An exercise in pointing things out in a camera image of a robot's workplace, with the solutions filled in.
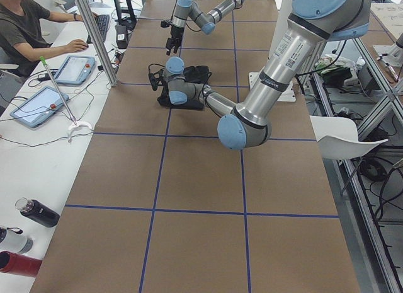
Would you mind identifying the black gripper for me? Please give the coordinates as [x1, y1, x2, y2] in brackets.
[160, 20, 184, 55]
[148, 68, 165, 91]

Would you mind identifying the black printed t-shirt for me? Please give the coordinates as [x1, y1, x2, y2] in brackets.
[157, 66, 211, 110]

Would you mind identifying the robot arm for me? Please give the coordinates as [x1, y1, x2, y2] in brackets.
[149, 0, 372, 150]
[161, 0, 245, 55]

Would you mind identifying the black keyboard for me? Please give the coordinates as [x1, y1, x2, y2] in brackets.
[94, 14, 110, 42]

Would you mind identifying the blue teach pendant far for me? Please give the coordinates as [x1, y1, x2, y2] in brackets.
[54, 55, 96, 86]

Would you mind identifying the blue teach pendant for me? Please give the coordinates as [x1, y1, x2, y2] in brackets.
[9, 86, 64, 128]
[54, 55, 96, 86]

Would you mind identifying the white grabber stick tool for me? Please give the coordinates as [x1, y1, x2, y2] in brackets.
[40, 56, 93, 142]

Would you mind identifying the blue teach pendant near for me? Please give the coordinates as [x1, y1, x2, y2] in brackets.
[9, 86, 64, 128]

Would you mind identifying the seated person in grey shirt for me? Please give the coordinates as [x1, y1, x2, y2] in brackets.
[1, 0, 88, 77]

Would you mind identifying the black water bottle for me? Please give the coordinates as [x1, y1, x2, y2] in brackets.
[15, 197, 60, 227]

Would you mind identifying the white plastic chair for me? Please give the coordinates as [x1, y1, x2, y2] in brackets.
[310, 116, 388, 160]

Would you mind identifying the white water bottle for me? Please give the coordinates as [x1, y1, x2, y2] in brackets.
[0, 228, 33, 254]

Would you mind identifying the red water bottle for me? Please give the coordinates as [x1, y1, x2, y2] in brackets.
[1, 251, 42, 277]

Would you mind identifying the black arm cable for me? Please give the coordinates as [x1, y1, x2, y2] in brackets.
[147, 62, 166, 78]
[185, 17, 202, 32]

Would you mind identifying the aluminium frame post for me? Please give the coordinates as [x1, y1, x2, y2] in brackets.
[75, 0, 118, 87]

